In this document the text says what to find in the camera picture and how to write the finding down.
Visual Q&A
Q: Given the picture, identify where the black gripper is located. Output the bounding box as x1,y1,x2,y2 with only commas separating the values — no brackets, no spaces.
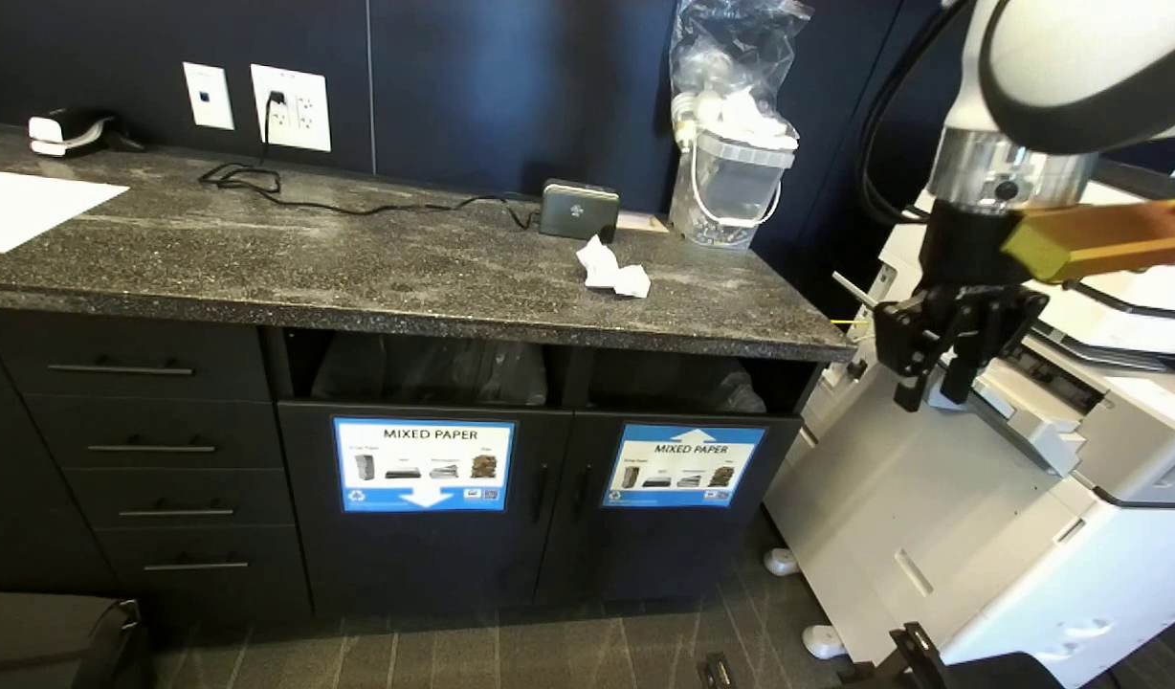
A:
869,199,1053,419

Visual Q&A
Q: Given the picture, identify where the black bin liner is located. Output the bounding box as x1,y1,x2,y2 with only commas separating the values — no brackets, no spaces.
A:
583,354,768,419
305,335,553,412

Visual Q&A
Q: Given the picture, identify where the black bin door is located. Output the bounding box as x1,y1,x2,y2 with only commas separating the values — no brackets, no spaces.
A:
532,410,800,614
276,400,576,625

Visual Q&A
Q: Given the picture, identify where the crumpled white paper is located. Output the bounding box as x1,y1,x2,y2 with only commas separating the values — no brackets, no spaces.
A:
576,235,653,301

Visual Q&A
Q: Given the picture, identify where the black counter cabinet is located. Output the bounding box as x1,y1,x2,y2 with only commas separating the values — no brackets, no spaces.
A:
0,120,856,628

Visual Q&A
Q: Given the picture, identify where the large white office printer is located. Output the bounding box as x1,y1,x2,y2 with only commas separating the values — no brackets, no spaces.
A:
761,137,1175,689

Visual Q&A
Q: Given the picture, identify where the clear plastic bucket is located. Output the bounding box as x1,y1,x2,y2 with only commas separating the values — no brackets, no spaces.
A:
665,110,804,253

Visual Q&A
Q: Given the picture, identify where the blue mixed paper label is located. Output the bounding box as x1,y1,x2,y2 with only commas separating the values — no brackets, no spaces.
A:
600,423,768,514
329,412,521,517

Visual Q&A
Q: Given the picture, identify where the small beige card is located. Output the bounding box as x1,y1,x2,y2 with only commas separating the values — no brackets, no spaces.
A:
614,207,679,240

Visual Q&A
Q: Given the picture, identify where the clear plastic bag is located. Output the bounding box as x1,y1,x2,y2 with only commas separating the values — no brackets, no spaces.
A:
665,0,817,146

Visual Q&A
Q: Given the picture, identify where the small grey box device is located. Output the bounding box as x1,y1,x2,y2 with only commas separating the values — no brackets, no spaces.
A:
535,180,623,240

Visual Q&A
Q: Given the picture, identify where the black cabinet drawer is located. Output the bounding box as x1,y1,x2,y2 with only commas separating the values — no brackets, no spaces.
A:
60,462,299,537
0,312,271,407
24,400,289,476
93,525,314,620

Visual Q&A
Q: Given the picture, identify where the white stapler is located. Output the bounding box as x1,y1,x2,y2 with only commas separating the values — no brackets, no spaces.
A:
24,106,119,160

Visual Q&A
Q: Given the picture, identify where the flat white paper sheet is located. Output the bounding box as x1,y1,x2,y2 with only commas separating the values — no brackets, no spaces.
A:
0,164,133,258

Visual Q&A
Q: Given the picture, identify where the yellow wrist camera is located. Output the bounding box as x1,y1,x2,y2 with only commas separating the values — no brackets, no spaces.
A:
1003,196,1175,287

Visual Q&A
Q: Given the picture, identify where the black power cable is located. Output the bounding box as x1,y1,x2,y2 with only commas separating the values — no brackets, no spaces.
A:
194,90,539,235

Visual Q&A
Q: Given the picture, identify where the white double wall outlet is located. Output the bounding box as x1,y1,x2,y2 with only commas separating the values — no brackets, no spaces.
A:
244,63,338,156

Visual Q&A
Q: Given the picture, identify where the small white wall plate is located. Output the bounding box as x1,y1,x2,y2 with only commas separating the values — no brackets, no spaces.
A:
180,58,239,134

